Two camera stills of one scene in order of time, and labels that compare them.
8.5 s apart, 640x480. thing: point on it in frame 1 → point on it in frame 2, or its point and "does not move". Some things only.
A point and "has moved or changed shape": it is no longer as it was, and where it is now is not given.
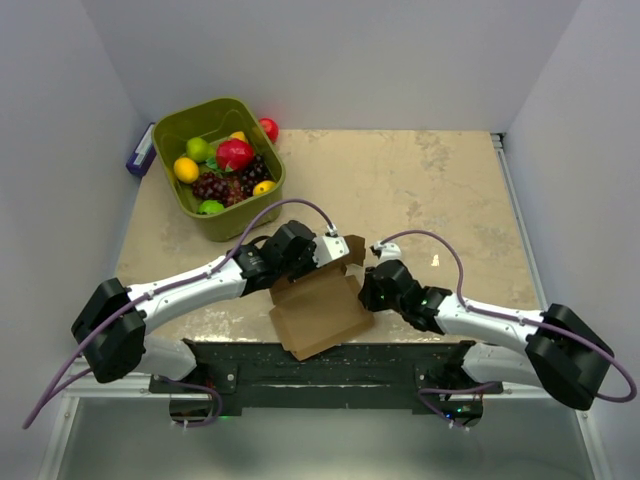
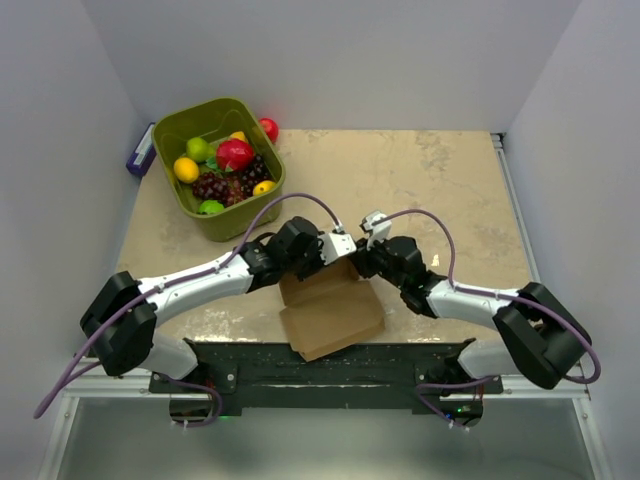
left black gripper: (310, 263) does not move
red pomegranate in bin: (237, 154) does not move
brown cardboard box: (324, 307) has moved or changed shape
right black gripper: (366, 296) → (362, 257)
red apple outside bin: (270, 127) does not move
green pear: (199, 150) does not move
